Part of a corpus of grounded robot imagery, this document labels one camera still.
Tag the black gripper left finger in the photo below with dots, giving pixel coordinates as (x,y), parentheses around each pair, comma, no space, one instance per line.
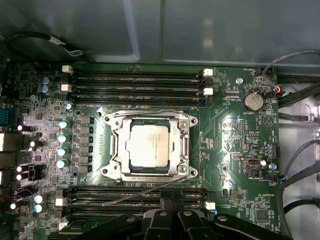
(156,225)

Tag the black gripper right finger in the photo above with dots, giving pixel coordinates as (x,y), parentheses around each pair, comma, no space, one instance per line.
(195,225)

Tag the silver-topped CPU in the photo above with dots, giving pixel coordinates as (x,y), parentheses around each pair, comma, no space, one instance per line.
(147,145)

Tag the metal socket cover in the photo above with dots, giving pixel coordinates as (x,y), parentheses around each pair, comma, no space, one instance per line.
(124,130)

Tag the CPU socket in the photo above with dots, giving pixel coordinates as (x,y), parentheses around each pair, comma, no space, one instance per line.
(183,168)

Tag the RAM slot with white clips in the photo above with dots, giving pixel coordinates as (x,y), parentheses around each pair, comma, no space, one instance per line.
(137,74)
(87,199)
(137,89)
(87,216)

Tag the green motherboard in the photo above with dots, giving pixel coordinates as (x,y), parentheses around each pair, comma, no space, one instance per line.
(220,140)

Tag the silver motherboard screw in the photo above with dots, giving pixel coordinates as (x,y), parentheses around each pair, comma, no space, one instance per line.
(272,165)
(239,80)

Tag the round coin battery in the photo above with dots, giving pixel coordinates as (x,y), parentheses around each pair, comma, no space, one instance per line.
(253,101)

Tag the black open PC case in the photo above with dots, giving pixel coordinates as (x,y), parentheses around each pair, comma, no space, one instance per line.
(200,30)

